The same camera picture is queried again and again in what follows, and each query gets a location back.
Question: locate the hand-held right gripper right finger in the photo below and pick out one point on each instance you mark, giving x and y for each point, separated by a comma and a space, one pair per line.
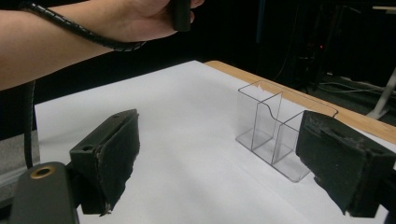
342, 161

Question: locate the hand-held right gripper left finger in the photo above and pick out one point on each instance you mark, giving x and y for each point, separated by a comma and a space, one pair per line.
109, 161

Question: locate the white metal desk frame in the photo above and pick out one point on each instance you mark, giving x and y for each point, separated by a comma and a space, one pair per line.
384, 99

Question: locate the white paper sheet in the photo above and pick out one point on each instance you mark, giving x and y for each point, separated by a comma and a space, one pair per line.
193, 124

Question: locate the dark equipment rack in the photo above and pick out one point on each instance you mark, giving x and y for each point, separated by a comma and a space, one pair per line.
311, 46

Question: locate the clear plastic desk organizer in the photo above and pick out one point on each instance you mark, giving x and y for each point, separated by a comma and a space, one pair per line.
264, 124

